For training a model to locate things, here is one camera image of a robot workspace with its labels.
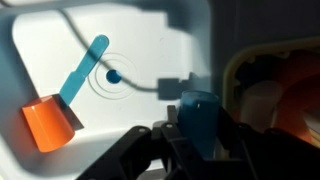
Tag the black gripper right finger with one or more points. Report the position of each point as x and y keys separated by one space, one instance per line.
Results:
x=273 y=156

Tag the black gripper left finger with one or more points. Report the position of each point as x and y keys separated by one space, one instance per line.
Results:
x=133 y=153

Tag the small blue toy cup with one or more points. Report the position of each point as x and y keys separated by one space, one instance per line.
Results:
x=198 y=123

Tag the light blue toy sink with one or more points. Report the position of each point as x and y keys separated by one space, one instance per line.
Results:
x=150 y=43

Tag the cream toy plate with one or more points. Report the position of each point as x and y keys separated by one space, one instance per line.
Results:
x=260 y=103

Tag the orange toy plate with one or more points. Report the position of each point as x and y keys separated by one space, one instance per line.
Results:
x=296 y=86

